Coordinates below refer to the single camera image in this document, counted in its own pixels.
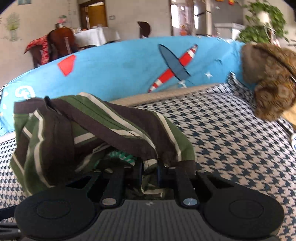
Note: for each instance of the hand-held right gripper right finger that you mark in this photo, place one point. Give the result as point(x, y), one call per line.
point(159, 172)

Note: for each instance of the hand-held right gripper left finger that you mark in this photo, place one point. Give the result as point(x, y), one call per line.
point(138, 173)

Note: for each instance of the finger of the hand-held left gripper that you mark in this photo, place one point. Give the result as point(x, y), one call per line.
point(9, 231)

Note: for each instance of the green brown striped t-shirt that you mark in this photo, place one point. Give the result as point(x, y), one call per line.
point(57, 139)

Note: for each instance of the houndstooth sofa seat cushion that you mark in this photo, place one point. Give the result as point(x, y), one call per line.
point(231, 139)

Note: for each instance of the blue printed pillow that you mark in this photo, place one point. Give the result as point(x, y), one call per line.
point(127, 64)

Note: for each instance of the table with white tablecloth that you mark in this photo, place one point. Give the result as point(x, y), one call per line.
point(97, 36)

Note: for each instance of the dark wooden chair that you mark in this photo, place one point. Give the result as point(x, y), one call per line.
point(144, 29)

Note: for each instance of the brown fur coat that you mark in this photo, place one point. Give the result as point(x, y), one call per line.
point(270, 76)

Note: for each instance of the brown wooden chair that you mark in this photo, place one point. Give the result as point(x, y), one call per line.
point(60, 39)

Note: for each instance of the red patterned cloth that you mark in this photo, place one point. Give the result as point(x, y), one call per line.
point(42, 46)

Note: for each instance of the silver refrigerator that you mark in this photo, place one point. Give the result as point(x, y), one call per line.
point(201, 18)

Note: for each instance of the wooden door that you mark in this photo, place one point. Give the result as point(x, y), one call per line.
point(97, 16)

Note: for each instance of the green potted plant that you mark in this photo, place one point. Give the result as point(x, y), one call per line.
point(254, 32)

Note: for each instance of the flower vase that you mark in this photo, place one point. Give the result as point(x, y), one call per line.
point(62, 22)

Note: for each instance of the red fridge magnet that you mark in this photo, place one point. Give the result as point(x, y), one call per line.
point(231, 1)

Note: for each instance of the wall picture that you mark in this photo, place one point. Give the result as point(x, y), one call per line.
point(24, 1)

